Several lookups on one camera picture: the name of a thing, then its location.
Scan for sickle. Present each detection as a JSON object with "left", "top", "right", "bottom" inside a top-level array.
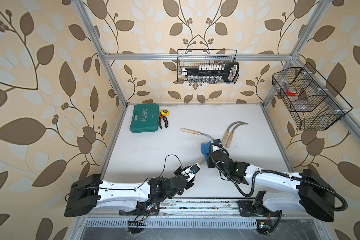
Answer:
[
  {"left": 224, "top": 122, "right": 250, "bottom": 149},
  {"left": 222, "top": 121, "right": 248, "bottom": 148},
  {"left": 181, "top": 128, "right": 214, "bottom": 141},
  {"left": 199, "top": 158, "right": 206, "bottom": 166}
]

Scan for blue grey microfiber rag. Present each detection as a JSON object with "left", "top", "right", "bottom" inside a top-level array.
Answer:
[{"left": 201, "top": 141, "right": 214, "bottom": 162}]

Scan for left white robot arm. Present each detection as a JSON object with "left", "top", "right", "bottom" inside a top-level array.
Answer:
[{"left": 64, "top": 164, "right": 201, "bottom": 217}]

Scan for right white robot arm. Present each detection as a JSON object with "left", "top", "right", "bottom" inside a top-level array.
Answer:
[{"left": 207, "top": 143, "right": 348, "bottom": 223}]

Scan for green plastic tool case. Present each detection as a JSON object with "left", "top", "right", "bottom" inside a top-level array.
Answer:
[{"left": 130, "top": 104, "right": 160, "bottom": 133}]

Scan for yellow tape measure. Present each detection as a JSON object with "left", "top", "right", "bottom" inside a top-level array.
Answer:
[{"left": 161, "top": 109, "right": 169, "bottom": 117}]

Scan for red item in basket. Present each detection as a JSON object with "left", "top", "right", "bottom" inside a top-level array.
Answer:
[{"left": 286, "top": 88, "right": 298, "bottom": 97}]

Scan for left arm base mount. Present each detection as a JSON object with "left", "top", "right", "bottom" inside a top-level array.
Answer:
[{"left": 119, "top": 201, "right": 160, "bottom": 216}]

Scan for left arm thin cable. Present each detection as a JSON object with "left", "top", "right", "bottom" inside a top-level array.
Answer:
[{"left": 137, "top": 154, "right": 187, "bottom": 190}]

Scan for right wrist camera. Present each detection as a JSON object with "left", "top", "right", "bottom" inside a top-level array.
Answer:
[{"left": 211, "top": 139, "right": 223, "bottom": 152}]

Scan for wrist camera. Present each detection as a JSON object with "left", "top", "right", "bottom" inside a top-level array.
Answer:
[
  {"left": 185, "top": 163, "right": 201, "bottom": 178},
  {"left": 211, "top": 139, "right": 223, "bottom": 152}
]

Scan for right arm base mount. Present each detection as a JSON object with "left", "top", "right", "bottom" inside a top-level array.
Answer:
[{"left": 238, "top": 191, "right": 280, "bottom": 217}]

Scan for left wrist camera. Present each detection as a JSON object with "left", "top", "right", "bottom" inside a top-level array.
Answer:
[{"left": 185, "top": 163, "right": 201, "bottom": 178}]

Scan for red handled pliers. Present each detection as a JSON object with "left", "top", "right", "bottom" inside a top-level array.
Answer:
[{"left": 158, "top": 114, "right": 169, "bottom": 130}]

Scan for right black wire basket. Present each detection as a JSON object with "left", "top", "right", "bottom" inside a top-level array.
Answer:
[{"left": 272, "top": 62, "right": 353, "bottom": 131}]

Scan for black wire basket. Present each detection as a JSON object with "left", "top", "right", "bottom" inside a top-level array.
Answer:
[
  {"left": 177, "top": 49, "right": 240, "bottom": 84},
  {"left": 272, "top": 62, "right": 353, "bottom": 131}
]

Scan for rear black wire basket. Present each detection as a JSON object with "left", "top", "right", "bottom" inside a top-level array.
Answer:
[{"left": 177, "top": 49, "right": 240, "bottom": 84}]

